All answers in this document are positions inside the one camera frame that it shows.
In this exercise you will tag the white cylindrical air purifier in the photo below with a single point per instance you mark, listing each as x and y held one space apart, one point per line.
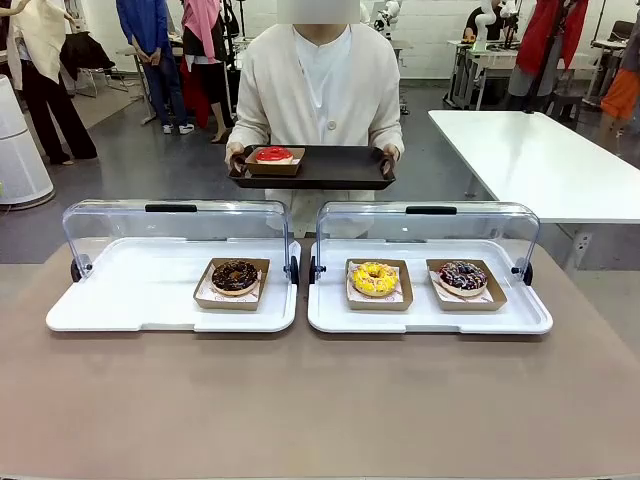
20 150

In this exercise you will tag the sprinkled chocolate donut in tray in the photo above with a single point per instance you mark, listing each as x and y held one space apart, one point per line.
470 303

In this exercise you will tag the person in black trousers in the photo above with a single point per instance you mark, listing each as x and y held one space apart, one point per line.
50 90

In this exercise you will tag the grey stool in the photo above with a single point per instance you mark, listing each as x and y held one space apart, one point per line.
565 102

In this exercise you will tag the white rectangular table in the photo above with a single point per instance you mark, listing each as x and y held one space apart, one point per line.
525 155

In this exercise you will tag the grey background workbench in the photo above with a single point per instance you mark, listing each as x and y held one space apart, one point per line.
495 62

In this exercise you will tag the dark brown serving tray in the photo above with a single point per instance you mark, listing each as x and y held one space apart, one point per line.
340 170

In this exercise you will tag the person in blue jeans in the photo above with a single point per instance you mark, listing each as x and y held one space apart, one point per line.
150 40

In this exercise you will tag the person in red vest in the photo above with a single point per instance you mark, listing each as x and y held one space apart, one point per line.
545 40

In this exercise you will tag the clear hinged display lid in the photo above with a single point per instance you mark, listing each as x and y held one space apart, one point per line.
200 225
450 227

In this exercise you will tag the red glazed donut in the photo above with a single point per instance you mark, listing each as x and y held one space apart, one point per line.
272 170
274 155

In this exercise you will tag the chocolate glazed donut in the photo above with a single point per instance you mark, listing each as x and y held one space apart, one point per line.
235 277

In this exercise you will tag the person in pink and black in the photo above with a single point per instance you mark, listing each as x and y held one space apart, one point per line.
207 45

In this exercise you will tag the yellow glazed donut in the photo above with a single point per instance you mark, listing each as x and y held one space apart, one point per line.
373 280

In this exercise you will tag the small grey background table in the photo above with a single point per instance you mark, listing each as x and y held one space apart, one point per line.
137 52

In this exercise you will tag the chair with black jacket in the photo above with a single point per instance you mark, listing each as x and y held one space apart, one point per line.
85 55

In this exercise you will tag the chocolate donut with sprinkles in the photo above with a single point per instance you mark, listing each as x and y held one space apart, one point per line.
462 277

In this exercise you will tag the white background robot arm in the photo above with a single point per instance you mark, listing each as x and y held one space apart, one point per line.
482 20

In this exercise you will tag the person's right hand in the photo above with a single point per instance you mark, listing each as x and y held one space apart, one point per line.
231 157

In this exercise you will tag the person's left hand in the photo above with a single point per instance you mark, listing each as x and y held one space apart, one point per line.
396 154

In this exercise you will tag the person in orange clothes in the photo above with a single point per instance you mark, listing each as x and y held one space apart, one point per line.
620 95

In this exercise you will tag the white display tray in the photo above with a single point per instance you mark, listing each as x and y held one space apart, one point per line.
130 290
425 320

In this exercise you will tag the person in cream cardigan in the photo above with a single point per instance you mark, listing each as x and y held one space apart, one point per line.
280 90

